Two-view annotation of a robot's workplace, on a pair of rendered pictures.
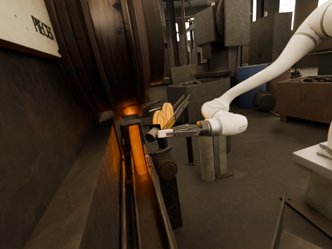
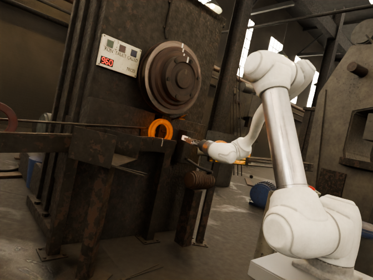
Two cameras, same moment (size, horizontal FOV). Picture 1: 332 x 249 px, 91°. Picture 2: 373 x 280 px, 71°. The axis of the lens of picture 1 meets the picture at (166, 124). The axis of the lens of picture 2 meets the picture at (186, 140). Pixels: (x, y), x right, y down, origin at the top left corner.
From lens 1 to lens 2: 151 cm
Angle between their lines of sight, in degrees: 60
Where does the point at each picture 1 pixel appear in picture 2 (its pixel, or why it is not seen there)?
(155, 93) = (357, 181)
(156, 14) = (166, 68)
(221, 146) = not seen: hidden behind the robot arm
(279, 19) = not seen: outside the picture
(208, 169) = (258, 246)
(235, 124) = (217, 149)
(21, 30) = (120, 69)
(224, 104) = (237, 141)
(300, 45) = not seen: hidden behind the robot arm
